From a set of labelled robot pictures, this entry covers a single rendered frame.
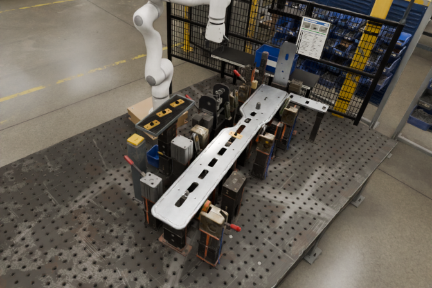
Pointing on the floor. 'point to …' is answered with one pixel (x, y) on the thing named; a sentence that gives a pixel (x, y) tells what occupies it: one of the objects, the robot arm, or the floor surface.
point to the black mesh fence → (270, 41)
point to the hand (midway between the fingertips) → (214, 48)
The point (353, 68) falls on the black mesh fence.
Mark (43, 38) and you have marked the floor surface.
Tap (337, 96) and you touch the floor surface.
